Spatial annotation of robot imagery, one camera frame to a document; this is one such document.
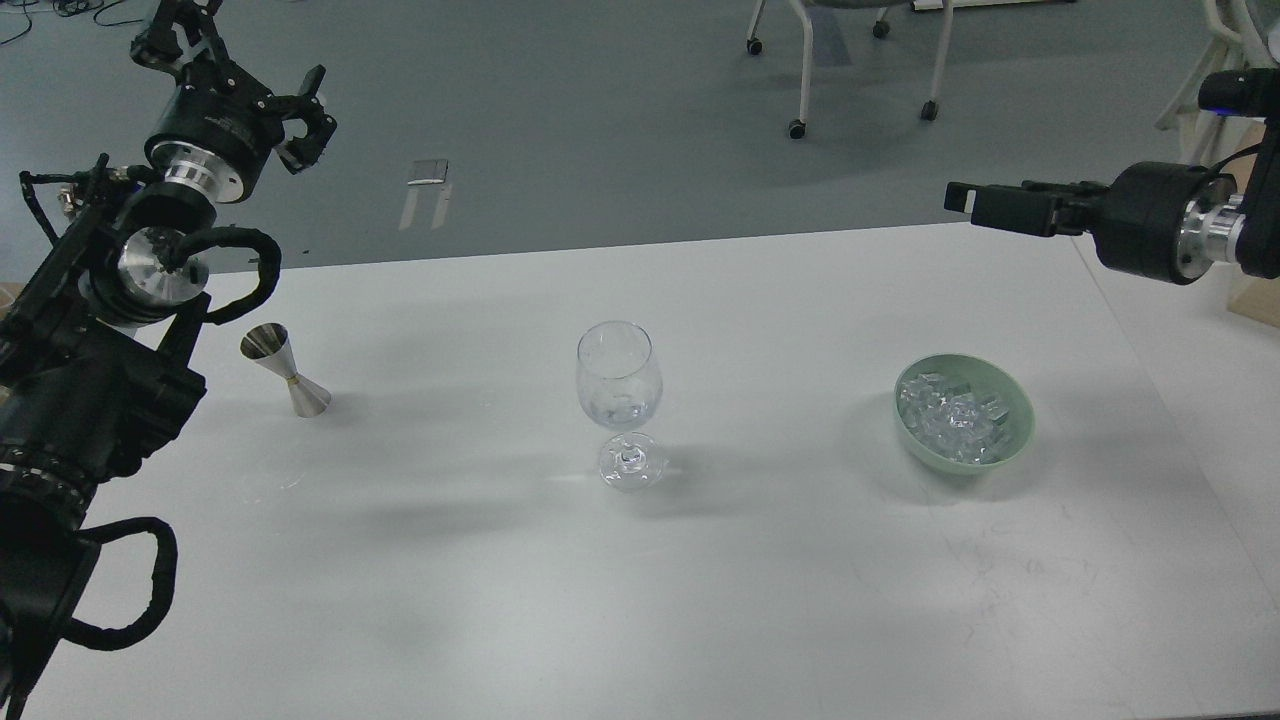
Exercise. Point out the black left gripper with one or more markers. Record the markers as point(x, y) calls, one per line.
point(230, 138)

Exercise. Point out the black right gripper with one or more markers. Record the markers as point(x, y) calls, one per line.
point(1137, 228)

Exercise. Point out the steel cocktail jigger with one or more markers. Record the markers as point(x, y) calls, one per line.
point(269, 346)

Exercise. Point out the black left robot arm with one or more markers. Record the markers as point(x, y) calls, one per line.
point(96, 345)

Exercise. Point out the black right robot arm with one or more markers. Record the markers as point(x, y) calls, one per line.
point(1232, 224)

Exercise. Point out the pile of clear ice cubes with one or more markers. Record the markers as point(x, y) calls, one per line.
point(947, 416)

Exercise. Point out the clear wine glass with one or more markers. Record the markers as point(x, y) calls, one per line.
point(619, 386)

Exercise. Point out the silver floor plate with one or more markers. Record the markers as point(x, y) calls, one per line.
point(427, 172)

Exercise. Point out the green bowl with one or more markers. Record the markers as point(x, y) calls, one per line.
point(985, 378)

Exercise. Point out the white chair at right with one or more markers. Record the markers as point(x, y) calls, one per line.
point(1242, 35)

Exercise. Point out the light wooden box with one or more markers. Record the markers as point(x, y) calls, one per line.
point(1254, 298)

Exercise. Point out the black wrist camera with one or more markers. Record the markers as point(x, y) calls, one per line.
point(1249, 93)

